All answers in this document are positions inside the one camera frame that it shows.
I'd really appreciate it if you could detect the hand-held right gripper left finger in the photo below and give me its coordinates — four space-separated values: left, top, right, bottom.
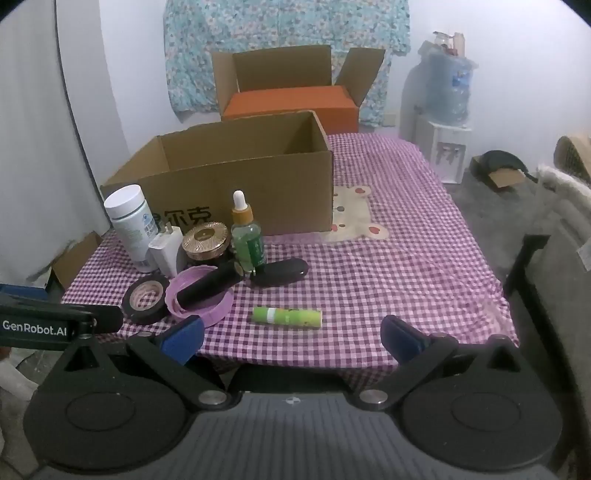
55 315 229 411

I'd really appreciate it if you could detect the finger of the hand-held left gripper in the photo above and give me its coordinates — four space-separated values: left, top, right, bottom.
0 284 49 306
88 304 124 334

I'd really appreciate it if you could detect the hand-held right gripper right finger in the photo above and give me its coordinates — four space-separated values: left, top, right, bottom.
358 315 534 409

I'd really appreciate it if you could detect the black tape roll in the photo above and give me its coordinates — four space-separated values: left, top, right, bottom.
122 274 171 324

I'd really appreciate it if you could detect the pink plastic lid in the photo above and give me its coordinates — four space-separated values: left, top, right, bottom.
165 266 235 328

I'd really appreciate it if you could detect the black cylindrical tube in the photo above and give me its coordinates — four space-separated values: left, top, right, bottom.
178 259 245 311

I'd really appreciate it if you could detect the white charger plug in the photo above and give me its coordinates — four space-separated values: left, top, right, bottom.
148 223 188 277

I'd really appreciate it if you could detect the gold-lidded cosmetic jar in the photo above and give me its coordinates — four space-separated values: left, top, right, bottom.
181 222 232 268

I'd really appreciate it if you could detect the white pill bottle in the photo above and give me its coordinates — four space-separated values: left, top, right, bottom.
104 185 158 273

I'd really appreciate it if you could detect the green lip balm tube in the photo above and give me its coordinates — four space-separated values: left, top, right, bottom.
252 307 322 329

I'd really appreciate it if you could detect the green dropper bottle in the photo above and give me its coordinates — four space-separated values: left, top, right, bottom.
231 190 267 274

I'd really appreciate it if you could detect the black oval case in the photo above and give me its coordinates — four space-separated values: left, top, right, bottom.
252 258 309 288

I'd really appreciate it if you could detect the brown cardboard box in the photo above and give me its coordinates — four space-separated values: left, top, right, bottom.
99 110 334 237

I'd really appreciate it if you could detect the small cardboard box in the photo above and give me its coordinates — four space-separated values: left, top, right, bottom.
46 231 103 291

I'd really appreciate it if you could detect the purple checkered tablecloth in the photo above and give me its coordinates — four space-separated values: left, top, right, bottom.
60 131 520 384

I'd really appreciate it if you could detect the grey curtain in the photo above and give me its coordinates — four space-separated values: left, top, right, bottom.
0 0 100 287

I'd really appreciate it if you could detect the dark chair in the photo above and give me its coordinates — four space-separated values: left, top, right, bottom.
503 185 591 467

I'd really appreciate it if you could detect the flat cardboard piece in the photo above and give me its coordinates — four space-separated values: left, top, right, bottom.
471 157 527 190

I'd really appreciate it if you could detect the white water dispenser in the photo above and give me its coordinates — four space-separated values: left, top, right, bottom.
416 113 472 185

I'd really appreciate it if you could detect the black dustpan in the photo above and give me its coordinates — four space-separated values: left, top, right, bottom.
480 150 529 176

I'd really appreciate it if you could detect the white fluffy cloth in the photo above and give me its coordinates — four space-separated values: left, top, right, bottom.
538 166 591 208

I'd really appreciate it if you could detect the woven straw basket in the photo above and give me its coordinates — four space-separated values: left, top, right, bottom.
554 134 591 178

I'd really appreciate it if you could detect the blue water jug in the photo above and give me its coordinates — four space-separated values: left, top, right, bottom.
425 44 476 126

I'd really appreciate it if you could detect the orange box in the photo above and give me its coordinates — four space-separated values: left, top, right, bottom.
223 84 360 134

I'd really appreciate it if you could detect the tall-flapped cardboard box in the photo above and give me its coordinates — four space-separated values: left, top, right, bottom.
211 45 386 134

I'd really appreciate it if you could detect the floral blue cloth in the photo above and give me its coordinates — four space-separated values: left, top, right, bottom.
163 0 411 127

